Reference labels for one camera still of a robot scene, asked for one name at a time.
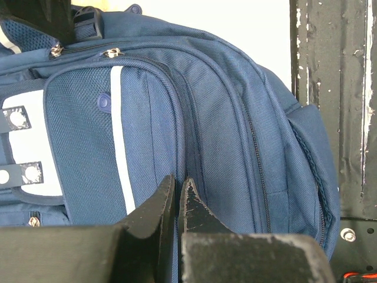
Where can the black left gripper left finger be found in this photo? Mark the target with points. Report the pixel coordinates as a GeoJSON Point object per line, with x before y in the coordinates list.
{"type": "Point", "coordinates": [137, 249]}

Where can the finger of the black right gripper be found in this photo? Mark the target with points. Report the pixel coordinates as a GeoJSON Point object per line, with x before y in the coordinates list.
{"type": "Point", "coordinates": [52, 17]}

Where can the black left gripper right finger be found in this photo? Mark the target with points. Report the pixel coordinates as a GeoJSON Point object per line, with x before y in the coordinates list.
{"type": "Point", "coordinates": [211, 252]}

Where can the navy blue student backpack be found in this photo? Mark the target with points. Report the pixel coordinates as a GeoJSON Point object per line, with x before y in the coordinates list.
{"type": "Point", "coordinates": [90, 129]}

